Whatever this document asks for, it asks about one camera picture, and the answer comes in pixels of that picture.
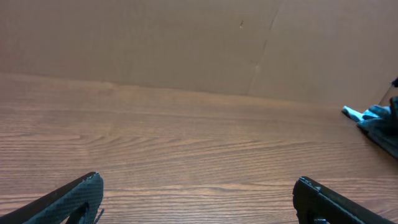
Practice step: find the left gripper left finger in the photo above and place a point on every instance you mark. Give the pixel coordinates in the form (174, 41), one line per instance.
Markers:
(74, 203)

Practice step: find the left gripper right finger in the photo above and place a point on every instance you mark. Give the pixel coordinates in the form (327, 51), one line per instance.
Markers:
(316, 203)

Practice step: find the light blue denim jeans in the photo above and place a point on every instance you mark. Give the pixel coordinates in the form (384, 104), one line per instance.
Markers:
(382, 129)

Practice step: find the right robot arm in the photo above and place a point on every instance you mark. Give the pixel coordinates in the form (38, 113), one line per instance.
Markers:
(394, 83)

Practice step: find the light blue cloth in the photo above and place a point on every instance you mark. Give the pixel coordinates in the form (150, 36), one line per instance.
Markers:
(358, 116)

